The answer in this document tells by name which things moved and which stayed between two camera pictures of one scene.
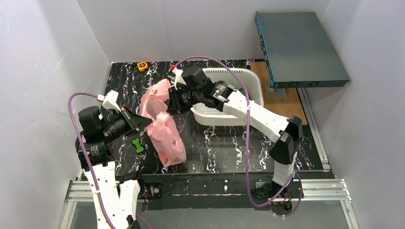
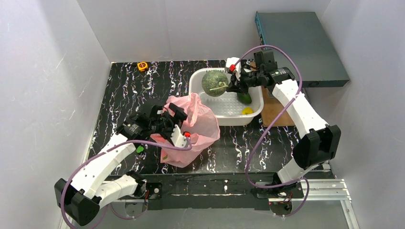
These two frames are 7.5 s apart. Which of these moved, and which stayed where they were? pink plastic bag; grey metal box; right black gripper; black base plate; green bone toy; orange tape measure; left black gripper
Moved: left black gripper; pink plastic bag; right black gripper
Stayed: black base plate; grey metal box; green bone toy; orange tape measure
